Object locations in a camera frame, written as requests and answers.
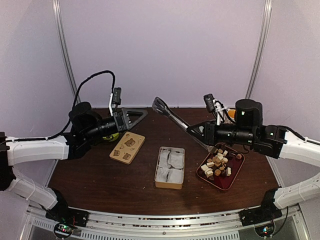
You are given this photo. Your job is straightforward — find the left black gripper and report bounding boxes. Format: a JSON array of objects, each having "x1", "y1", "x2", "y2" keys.
[{"x1": 83, "y1": 107, "x2": 149, "y2": 143}]

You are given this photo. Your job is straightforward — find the tan bear tin lid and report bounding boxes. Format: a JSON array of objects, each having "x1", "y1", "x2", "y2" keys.
[{"x1": 109, "y1": 131, "x2": 146, "y2": 165}]

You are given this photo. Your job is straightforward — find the metal tongs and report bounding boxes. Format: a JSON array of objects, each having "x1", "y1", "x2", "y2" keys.
[{"x1": 152, "y1": 96, "x2": 218, "y2": 154}]

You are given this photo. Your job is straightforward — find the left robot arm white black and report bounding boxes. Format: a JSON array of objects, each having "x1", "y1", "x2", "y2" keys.
[{"x1": 0, "y1": 102, "x2": 148, "y2": 222}]

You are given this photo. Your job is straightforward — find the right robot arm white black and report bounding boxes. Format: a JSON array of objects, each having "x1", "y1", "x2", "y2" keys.
[{"x1": 186, "y1": 99, "x2": 320, "y2": 221}]

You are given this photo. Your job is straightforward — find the white chocolate block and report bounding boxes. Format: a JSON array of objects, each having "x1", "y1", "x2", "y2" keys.
[{"x1": 200, "y1": 164, "x2": 209, "y2": 172}]

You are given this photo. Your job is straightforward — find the round brown chocolate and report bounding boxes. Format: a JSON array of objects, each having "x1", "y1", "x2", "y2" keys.
[{"x1": 214, "y1": 168, "x2": 222, "y2": 176}]

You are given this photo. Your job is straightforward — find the brown chocolate near tray corner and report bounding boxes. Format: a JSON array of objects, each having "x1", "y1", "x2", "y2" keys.
[{"x1": 236, "y1": 154, "x2": 243, "y2": 160}]

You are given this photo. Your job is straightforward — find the lime green plastic bowl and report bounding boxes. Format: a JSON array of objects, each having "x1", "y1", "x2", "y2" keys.
[{"x1": 102, "y1": 132, "x2": 120, "y2": 142}]

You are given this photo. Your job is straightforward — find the patterned mug yellow inside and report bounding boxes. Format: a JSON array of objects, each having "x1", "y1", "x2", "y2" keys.
[{"x1": 222, "y1": 108, "x2": 236, "y2": 124}]

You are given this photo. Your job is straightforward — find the tan tin box with paper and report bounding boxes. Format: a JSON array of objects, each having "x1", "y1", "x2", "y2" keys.
[{"x1": 154, "y1": 146, "x2": 185, "y2": 190}]

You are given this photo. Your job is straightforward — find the red rectangular tray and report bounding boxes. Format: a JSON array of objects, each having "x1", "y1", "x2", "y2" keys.
[{"x1": 196, "y1": 143, "x2": 245, "y2": 191}]

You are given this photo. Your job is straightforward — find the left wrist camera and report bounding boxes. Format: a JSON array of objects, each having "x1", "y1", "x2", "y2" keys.
[{"x1": 108, "y1": 87, "x2": 122, "y2": 116}]

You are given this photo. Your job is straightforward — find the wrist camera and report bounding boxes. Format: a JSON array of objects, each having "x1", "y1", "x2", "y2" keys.
[
  {"x1": 108, "y1": 87, "x2": 122, "y2": 116},
  {"x1": 203, "y1": 93, "x2": 231, "y2": 125}
]

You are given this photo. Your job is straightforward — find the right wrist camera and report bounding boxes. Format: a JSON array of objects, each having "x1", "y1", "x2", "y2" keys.
[{"x1": 203, "y1": 93, "x2": 231, "y2": 125}]

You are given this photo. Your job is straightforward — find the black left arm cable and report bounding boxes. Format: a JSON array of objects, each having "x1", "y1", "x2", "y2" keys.
[{"x1": 4, "y1": 70, "x2": 117, "y2": 146}]

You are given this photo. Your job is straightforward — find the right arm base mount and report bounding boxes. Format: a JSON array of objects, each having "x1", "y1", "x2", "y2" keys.
[{"x1": 238, "y1": 206, "x2": 283, "y2": 227}]

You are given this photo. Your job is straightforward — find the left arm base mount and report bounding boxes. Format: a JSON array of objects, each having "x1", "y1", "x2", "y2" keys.
[{"x1": 43, "y1": 205, "x2": 89, "y2": 227}]

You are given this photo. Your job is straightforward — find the front aluminium rail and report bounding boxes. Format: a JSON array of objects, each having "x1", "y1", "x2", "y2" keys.
[{"x1": 24, "y1": 197, "x2": 308, "y2": 240}]

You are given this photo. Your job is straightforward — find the left aluminium frame post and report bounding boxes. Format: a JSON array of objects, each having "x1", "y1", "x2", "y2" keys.
[{"x1": 52, "y1": 0, "x2": 81, "y2": 104}]

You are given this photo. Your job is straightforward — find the aluminium frame post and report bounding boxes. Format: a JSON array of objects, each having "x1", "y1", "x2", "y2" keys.
[
  {"x1": 245, "y1": 0, "x2": 273, "y2": 99},
  {"x1": 52, "y1": 0, "x2": 81, "y2": 104}
]

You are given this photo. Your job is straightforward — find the right aluminium frame post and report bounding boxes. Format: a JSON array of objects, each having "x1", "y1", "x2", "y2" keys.
[{"x1": 245, "y1": 0, "x2": 273, "y2": 99}]

